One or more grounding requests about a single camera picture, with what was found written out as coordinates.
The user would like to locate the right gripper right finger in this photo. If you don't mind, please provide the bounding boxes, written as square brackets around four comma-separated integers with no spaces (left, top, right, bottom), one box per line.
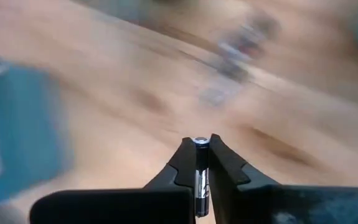
[209,133,358,224]

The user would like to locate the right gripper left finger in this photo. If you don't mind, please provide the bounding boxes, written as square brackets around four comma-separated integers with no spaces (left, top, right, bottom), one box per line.
[29,137,197,224]

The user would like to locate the black battery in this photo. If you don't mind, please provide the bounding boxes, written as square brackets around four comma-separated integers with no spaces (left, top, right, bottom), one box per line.
[192,136,211,218]

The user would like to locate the teal rectangular case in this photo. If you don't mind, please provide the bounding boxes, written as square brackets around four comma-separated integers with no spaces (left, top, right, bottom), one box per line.
[0,57,72,210]

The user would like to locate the silver battery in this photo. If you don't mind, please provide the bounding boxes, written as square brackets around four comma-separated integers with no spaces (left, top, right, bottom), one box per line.
[219,27,265,62]

